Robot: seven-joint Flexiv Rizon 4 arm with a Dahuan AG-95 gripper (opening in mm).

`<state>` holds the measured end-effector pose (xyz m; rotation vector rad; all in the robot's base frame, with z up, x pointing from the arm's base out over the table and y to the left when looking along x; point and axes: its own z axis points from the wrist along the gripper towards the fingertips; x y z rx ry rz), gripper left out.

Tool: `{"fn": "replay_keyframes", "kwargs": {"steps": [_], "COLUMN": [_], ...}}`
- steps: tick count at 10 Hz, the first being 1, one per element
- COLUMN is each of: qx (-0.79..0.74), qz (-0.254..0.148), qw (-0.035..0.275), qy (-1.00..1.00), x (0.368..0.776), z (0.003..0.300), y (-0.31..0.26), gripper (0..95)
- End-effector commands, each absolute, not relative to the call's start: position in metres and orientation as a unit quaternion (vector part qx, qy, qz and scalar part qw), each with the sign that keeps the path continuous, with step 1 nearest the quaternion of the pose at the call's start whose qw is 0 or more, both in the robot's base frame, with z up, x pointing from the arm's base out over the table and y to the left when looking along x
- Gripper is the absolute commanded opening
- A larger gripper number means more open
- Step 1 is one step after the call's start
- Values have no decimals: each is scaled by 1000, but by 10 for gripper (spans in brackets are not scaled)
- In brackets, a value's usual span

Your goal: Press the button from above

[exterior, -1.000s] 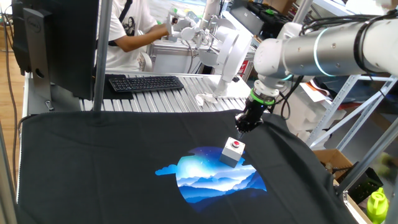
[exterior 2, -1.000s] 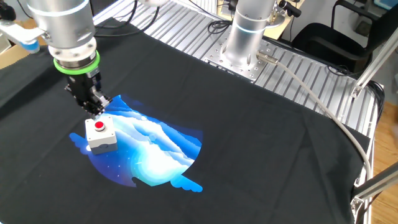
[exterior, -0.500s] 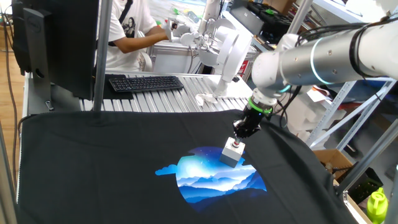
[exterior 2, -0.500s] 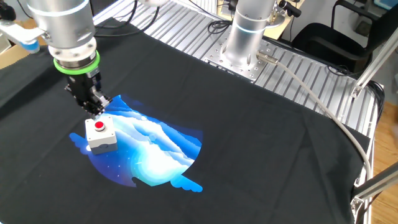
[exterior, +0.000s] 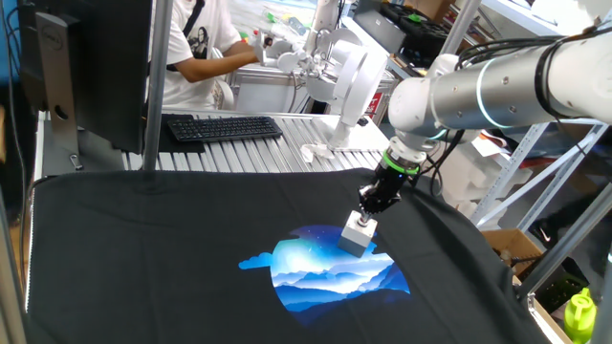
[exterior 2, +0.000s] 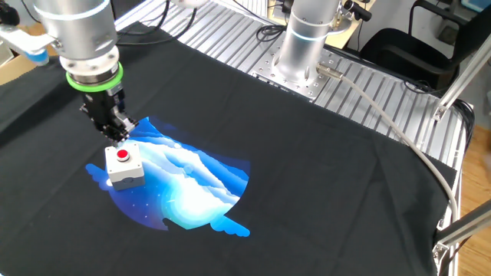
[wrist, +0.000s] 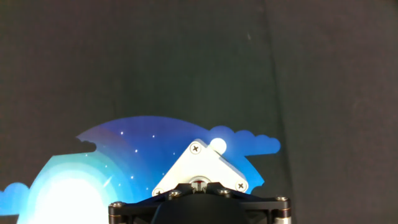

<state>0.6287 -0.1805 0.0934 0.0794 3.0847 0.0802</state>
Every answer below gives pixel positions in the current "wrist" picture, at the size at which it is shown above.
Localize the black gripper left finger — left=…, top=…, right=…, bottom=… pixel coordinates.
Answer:
left=108, top=182, right=200, bottom=224

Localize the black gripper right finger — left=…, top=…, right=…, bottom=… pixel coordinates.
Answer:
left=202, top=182, right=292, bottom=224

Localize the grey box with red button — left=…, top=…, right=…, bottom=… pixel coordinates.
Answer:
left=151, top=138, right=249, bottom=197

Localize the black cloth with blue print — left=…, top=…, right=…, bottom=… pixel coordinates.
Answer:
left=0, top=0, right=398, bottom=224

